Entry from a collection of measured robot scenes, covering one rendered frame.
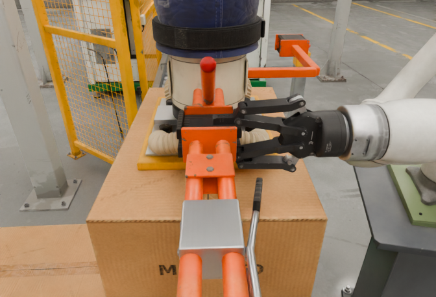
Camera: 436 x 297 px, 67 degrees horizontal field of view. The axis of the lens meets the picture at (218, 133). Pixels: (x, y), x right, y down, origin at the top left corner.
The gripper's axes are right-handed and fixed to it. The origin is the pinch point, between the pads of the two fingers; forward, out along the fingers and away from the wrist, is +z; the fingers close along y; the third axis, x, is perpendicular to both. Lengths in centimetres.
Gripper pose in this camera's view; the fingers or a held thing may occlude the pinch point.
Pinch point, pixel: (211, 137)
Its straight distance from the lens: 51.7
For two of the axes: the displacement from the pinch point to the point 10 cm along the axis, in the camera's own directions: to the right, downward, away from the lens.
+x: -0.6, -5.0, 8.6
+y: 0.0, 8.7, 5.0
